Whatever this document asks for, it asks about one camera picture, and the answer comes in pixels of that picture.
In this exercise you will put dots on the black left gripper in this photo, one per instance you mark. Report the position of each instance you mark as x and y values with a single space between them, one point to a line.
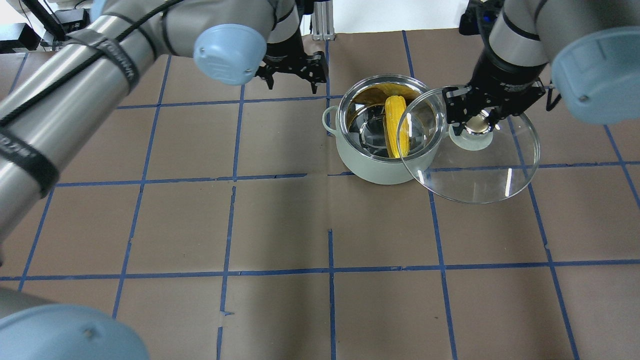
286 51

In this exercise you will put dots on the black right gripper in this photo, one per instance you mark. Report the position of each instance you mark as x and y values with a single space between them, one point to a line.
501 71

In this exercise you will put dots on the glass pot lid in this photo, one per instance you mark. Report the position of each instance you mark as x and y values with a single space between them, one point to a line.
481 166

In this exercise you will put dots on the yellow corn cob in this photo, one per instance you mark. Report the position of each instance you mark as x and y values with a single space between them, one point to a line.
396 125

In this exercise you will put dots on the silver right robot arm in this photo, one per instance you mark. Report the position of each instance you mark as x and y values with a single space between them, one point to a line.
582 52

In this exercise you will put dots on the pale green cooking pot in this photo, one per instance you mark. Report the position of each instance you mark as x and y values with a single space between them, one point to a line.
358 125

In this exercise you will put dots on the aluminium frame post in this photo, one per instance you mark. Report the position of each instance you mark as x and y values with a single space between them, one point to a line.
322 21

